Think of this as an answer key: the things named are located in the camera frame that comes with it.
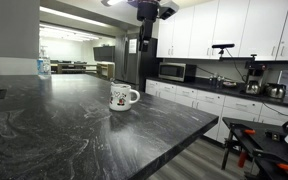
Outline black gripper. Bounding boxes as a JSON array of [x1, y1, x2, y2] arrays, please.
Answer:
[[137, 8, 160, 53]]

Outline white mug with cartoon print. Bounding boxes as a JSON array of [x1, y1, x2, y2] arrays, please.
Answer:
[[108, 82, 141, 112]]

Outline white paper sheet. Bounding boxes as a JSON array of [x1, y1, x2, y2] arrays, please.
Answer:
[[128, 38, 138, 55]]

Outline dark stainless refrigerator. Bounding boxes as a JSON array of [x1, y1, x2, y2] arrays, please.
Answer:
[[114, 32, 160, 93]]

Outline stainless steel microwave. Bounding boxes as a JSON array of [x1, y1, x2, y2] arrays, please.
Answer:
[[158, 62, 198, 83]]

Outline black flat screen monitor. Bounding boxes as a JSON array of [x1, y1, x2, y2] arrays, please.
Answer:
[[93, 45, 116, 63]]

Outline wooden shelf unit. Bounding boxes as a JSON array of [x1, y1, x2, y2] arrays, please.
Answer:
[[96, 62, 116, 81]]

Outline ceiling light fixture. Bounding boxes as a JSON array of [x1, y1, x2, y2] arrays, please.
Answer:
[[100, 0, 125, 8]]

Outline long wooden table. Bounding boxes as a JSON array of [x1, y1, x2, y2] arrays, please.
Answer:
[[50, 60, 98, 75]]

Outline small glass jars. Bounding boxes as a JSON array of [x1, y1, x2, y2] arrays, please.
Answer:
[[208, 73, 225, 88]]

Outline black kitchen countertop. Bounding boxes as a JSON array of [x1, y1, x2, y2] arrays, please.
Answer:
[[146, 76, 288, 110]]

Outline small bowl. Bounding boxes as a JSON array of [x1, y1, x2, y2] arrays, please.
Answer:
[[222, 80, 238, 89]]

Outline white lower kitchen cabinets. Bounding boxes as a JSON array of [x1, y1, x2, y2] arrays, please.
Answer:
[[145, 79, 288, 144]]

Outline clear plastic water bottle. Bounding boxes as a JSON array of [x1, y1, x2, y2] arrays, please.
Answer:
[[37, 45, 52, 80]]

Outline black drip coffee maker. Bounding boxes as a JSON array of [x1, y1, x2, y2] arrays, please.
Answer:
[[243, 61, 269, 96]]

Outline steel coffee carafe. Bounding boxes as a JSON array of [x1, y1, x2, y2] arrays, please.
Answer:
[[245, 80, 262, 96]]

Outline steel kettle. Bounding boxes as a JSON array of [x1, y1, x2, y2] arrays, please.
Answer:
[[263, 82, 288, 100]]

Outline black robot workbench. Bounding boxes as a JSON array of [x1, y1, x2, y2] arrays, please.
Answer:
[[221, 116, 288, 180]]

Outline white upper wall cabinets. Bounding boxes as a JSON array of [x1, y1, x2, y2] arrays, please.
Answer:
[[156, 0, 288, 62]]

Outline black bar camera on mount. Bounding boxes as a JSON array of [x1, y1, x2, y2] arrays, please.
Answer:
[[211, 43, 236, 63]]

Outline black camera cable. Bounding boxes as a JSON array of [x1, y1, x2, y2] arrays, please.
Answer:
[[225, 48, 249, 83]]

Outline orange clamp handle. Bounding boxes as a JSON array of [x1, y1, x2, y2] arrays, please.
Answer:
[[243, 128, 257, 136], [277, 162, 288, 173], [237, 150, 248, 169]]

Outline black power cable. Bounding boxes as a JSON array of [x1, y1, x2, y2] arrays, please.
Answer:
[[262, 101, 288, 119]]

